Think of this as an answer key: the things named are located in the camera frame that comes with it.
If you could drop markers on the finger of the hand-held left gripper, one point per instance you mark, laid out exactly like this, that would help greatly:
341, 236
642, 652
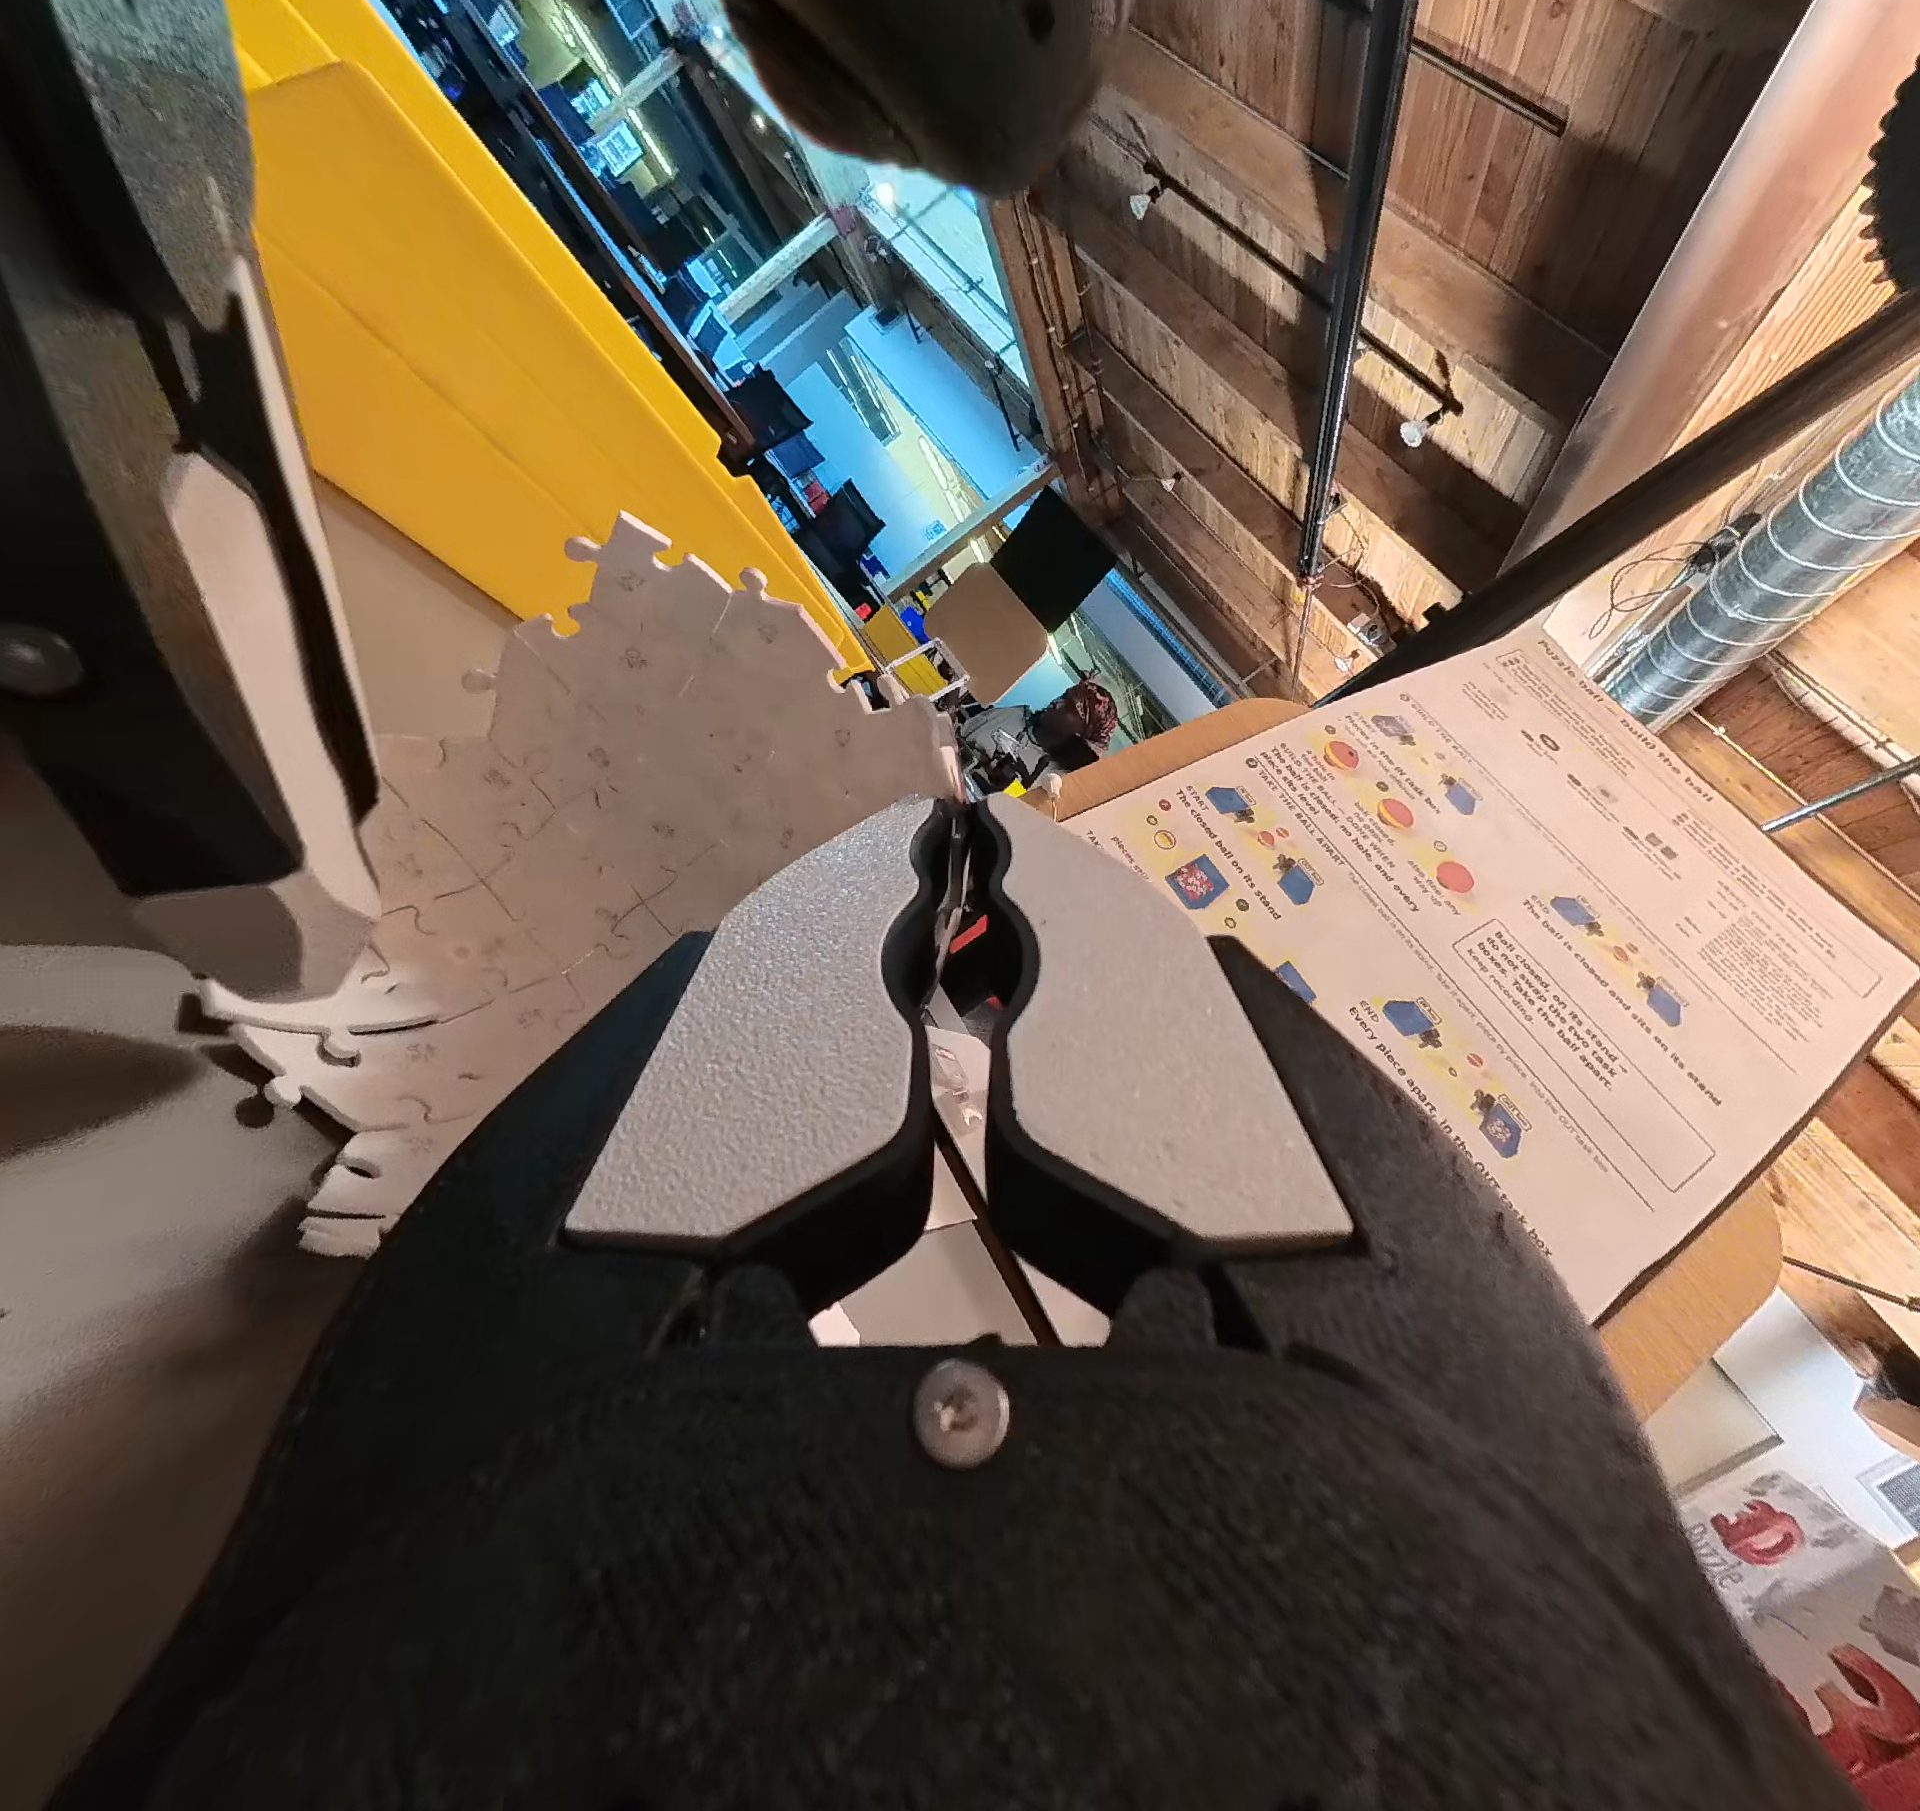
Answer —
278, 415
240, 673

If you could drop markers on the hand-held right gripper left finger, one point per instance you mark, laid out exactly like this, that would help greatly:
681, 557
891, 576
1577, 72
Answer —
748, 1076

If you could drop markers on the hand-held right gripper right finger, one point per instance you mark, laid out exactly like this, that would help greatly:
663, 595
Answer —
1153, 1076

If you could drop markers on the assembled white puzzle ball section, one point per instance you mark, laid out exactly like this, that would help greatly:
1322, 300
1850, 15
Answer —
673, 731

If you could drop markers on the puzzle instruction leaflet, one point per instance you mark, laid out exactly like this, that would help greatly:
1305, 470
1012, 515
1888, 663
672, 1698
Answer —
1797, 1614

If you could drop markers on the yellow plastic bin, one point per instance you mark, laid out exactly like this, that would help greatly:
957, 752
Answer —
450, 340

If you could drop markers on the printed task instruction sheet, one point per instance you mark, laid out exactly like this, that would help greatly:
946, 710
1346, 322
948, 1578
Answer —
1575, 941

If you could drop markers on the dark rounded object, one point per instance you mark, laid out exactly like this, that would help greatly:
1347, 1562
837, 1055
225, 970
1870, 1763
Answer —
901, 39

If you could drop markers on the thin metal pipe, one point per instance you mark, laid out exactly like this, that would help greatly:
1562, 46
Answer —
1845, 791

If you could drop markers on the black metal bar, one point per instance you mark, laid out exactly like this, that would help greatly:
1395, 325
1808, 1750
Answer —
1648, 503

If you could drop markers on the black ceiling pole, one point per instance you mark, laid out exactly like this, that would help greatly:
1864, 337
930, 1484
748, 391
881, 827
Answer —
1364, 191

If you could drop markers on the black toothed knob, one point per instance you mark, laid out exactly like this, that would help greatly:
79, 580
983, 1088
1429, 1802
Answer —
1902, 191

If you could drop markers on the silver ventilation duct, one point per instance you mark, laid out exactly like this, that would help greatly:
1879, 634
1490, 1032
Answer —
1797, 549

